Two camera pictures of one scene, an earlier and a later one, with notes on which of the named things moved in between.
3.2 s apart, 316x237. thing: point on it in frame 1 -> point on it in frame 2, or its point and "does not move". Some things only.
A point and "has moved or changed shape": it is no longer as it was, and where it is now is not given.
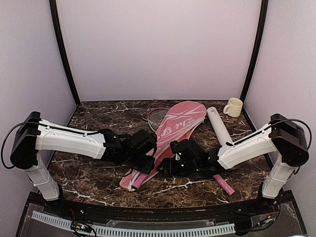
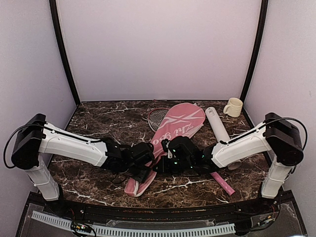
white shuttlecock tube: (218, 127) does not move
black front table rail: (68, 206) does not move
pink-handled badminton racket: (156, 117) does not move
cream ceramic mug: (234, 107) does not move
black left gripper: (147, 168) -> (141, 177)
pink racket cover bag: (177, 122) has moved or changed shape
